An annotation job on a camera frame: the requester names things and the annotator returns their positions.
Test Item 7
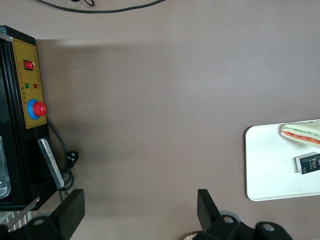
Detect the white wire basket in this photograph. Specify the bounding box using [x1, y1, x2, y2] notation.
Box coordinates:
[0, 209, 33, 232]

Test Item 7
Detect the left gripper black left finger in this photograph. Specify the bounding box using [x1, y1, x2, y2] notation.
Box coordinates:
[26, 189, 85, 240]

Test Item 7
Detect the cream plastic tray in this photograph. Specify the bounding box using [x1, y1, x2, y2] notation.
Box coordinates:
[244, 122, 320, 202]

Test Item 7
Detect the looped black cable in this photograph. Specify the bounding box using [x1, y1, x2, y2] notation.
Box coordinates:
[69, 0, 96, 7]

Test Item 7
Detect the black machine power cable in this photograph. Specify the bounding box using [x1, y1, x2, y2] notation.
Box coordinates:
[46, 117, 80, 201]

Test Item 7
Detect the small black box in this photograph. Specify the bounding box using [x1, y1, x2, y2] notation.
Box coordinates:
[294, 151, 320, 175]

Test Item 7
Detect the wrapped triangle sandwich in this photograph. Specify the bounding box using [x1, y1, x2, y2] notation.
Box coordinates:
[281, 119, 320, 150]

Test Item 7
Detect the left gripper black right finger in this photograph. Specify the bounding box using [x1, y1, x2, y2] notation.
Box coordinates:
[197, 189, 245, 240]

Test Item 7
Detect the black tray sealing machine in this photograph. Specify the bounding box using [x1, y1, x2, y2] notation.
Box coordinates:
[0, 24, 66, 212]

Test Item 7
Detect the long black cable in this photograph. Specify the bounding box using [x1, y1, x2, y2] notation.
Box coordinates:
[34, 0, 167, 13]

